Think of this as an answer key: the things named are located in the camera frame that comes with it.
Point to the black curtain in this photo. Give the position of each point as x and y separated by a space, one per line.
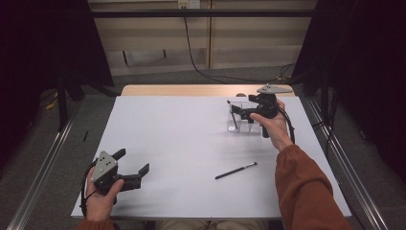
38 48
367 64

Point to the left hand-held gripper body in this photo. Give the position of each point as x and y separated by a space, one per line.
103 167

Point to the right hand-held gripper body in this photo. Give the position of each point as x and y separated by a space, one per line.
266 107

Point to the white wall socket yellow label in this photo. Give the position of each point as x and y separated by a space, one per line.
183 3

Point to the person's right hand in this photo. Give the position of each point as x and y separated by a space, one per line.
279 131

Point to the dark metal stand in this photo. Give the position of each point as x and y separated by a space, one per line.
325 96
62 108

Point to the clear acrylic pen holder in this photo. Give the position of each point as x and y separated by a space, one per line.
252 127

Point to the small yellow floor object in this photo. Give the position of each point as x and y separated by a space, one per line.
51 105

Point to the metal floor rail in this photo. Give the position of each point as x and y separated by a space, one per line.
351 174
42 174

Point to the black horizontal bar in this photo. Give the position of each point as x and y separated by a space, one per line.
223 13

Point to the small dark round object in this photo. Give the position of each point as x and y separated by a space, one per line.
241 95

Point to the dark pen with silver tip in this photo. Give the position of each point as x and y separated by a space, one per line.
234 171

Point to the person's left hand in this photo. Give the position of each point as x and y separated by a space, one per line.
99 206

